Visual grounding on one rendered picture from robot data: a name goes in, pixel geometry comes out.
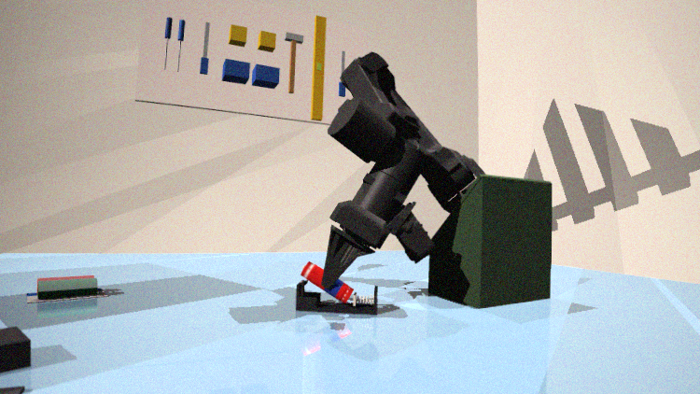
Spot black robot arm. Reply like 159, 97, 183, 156
328, 52, 486, 263

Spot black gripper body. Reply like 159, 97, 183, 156
329, 169, 410, 249

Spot red and blue cylinder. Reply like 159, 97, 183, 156
301, 261, 354, 303

